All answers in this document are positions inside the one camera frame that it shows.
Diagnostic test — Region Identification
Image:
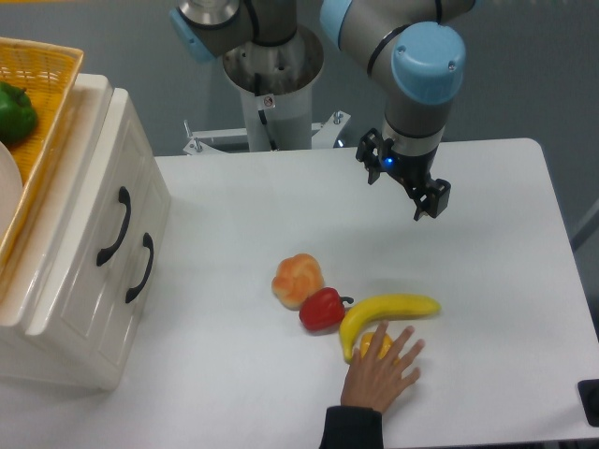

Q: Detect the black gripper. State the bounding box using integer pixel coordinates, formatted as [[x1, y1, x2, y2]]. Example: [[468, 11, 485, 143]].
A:
[[356, 128, 451, 221]]

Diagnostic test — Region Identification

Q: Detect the yellow bell pepper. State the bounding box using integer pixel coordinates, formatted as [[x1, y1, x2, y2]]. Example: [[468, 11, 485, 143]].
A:
[[358, 332, 395, 366]]

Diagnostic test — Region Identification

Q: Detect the black top drawer handle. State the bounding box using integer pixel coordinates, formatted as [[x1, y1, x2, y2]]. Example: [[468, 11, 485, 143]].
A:
[[95, 186, 133, 268]]

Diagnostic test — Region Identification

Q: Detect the black drawer handle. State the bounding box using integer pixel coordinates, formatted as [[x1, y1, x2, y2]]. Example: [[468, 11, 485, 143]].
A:
[[95, 186, 133, 268], [124, 232, 155, 304]]

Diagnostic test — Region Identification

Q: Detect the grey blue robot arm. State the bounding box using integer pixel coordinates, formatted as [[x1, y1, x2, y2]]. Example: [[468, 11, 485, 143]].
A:
[[169, 1, 473, 218]]

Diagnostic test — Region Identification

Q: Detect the black sleeved forearm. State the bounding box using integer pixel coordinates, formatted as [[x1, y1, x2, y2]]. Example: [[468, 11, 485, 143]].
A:
[[319, 405, 384, 449]]

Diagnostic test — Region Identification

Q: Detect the white drawer cabinet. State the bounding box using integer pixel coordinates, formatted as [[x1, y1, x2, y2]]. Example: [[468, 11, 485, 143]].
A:
[[1, 74, 170, 390]]

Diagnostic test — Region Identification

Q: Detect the person's hand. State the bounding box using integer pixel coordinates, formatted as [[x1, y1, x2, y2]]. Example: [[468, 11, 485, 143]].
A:
[[340, 321, 425, 414]]

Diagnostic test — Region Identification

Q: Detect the yellow banana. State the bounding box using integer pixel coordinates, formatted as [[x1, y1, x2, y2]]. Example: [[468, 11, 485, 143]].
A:
[[339, 293, 442, 363]]

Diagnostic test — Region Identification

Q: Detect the orange bread roll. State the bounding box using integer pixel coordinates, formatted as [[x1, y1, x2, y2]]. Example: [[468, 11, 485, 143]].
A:
[[271, 253, 325, 311]]

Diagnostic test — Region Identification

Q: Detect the red bell pepper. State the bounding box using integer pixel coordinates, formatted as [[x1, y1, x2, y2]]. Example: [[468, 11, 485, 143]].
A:
[[299, 287, 354, 332]]

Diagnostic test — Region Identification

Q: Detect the black device at table edge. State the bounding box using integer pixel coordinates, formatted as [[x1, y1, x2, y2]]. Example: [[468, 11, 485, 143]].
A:
[[577, 379, 599, 427]]

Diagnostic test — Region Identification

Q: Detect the yellow woven basket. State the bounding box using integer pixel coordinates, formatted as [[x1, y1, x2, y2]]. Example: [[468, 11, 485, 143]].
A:
[[1, 37, 84, 267]]

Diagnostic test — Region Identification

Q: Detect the green bell pepper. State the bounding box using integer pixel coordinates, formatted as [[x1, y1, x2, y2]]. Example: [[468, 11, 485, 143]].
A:
[[1, 81, 37, 146]]

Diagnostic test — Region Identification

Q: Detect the white plate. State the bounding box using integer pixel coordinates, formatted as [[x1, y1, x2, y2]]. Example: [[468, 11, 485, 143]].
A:
[[0, 144, 23, 237]]

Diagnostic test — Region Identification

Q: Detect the black bottom drawer handle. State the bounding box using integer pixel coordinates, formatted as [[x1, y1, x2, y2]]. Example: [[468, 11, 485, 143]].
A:
[[124, 232, 155, 304]]

